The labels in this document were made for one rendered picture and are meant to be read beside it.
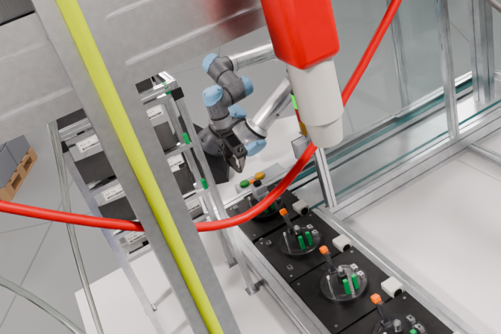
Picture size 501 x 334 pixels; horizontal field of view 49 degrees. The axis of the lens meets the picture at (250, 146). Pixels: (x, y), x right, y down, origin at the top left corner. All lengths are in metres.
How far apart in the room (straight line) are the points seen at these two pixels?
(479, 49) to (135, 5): 1.99
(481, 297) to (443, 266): 0.16
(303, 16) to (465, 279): 1.43
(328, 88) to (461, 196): 1.63
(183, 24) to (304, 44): 0.12
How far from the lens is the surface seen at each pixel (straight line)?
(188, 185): 1.63
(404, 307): 1.59
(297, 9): 0.45
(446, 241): 1.92
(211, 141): 2.44
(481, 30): 2.35
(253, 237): 1.92
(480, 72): 2.43
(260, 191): 1.94
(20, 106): 0.51
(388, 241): 1.94
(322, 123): 0.50
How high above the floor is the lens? 2.18
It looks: 30 degrees down
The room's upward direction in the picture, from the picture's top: 18 degrees counter-clockwise
